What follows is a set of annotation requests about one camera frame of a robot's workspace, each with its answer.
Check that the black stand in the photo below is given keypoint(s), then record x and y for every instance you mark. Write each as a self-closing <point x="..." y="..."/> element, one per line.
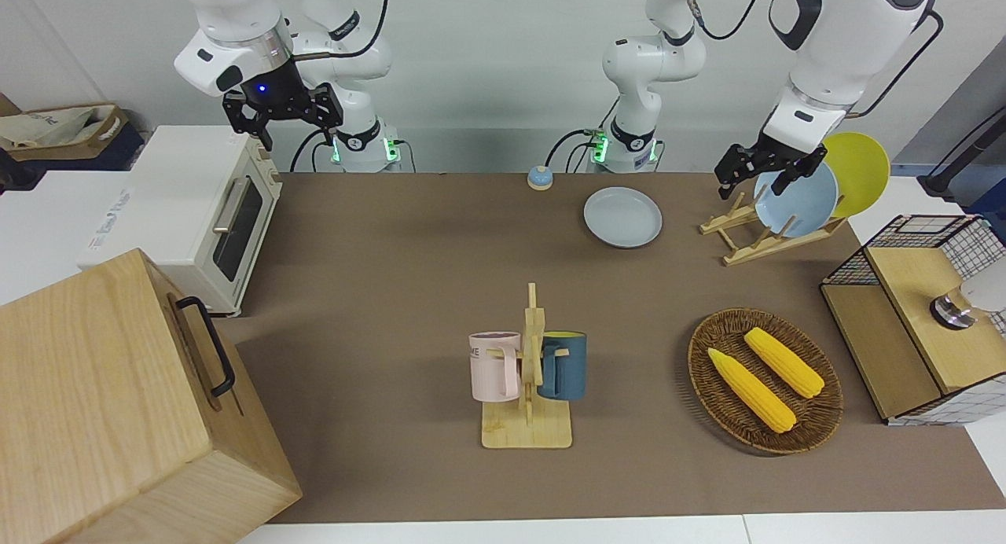
<point x="963" y="155"/>

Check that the small blue bell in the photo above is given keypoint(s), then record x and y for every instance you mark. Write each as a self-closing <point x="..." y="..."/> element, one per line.
<point x="539" y="178"/>

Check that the brown table mat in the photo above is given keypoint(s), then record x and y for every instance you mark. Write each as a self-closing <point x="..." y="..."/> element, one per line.
<point x="393" y="253"/>

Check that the gray plate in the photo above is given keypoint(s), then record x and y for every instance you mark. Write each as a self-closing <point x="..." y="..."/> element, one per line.
<point x="622" y="218"/>

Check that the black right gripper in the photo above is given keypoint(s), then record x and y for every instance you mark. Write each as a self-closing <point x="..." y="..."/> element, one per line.
<point x="273" y="90"/>

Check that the dark blue mug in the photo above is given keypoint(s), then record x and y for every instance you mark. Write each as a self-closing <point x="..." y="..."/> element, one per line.
<point x="567" y="367"/>

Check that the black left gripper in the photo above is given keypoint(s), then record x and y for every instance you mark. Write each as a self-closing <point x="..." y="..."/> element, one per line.
<point x="782" y="155"/>

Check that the brown wicker basket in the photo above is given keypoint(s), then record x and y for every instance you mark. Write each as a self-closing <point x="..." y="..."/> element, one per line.
<point x="711" y="387"/>

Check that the dark blue crate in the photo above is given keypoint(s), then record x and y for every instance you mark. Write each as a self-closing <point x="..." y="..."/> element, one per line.
<point x="118" y="157"/>

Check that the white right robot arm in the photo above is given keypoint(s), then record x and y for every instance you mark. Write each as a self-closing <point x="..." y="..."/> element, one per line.
<point x="236" y="25"/>

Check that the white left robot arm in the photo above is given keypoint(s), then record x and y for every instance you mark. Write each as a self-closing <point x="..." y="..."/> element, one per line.
<point x="849" y="49"/>

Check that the yellow corn cob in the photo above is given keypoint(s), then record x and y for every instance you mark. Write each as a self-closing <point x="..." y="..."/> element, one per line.
<point x="750" y="391"/>
<point x="784" y="363"/>

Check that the white toaster oven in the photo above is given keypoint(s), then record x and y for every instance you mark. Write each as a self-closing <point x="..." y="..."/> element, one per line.
<point x="173" y="190"/>

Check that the wooden plate rack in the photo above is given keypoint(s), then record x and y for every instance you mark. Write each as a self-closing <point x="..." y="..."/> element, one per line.
<point x="766" y="247"/>

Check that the light blue plate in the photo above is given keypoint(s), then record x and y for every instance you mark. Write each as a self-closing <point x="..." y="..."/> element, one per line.
<point x="805" y="207"/>

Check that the large wooden box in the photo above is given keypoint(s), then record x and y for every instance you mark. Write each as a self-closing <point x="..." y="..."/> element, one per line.
<point x="94" y="402"/>

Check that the brown cardboard box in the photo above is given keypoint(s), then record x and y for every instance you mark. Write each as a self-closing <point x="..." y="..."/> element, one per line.
<point x="63" y="131"/>

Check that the wooden mug tree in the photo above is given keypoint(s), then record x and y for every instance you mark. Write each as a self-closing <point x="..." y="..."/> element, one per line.
<point x="526" y="434"/>

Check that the pink mug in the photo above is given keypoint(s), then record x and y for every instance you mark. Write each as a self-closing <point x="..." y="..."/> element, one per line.
<point x="491" y="367"/>

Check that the yellow plate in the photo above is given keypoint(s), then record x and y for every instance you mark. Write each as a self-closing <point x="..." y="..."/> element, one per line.
<point x="860" y="167"/>

